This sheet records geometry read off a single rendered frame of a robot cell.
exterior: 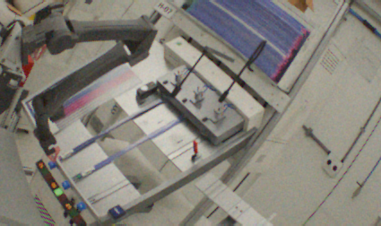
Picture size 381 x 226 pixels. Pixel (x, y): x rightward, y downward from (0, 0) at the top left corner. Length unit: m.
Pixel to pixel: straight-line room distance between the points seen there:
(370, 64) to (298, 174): 0.99
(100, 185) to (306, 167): 1.89
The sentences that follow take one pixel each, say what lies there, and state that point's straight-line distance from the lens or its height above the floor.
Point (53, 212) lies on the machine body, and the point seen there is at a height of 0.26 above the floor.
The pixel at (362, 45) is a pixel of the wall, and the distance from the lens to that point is 3.39.
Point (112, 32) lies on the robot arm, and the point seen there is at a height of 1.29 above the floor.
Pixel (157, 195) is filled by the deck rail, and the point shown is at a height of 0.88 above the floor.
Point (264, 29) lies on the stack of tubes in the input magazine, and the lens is 1.95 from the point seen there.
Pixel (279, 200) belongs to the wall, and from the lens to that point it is 3.46.
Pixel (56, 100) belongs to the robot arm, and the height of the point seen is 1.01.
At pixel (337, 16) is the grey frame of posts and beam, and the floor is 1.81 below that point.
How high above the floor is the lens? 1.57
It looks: 14 degrees down
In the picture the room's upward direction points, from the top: 36 degrees clockwise
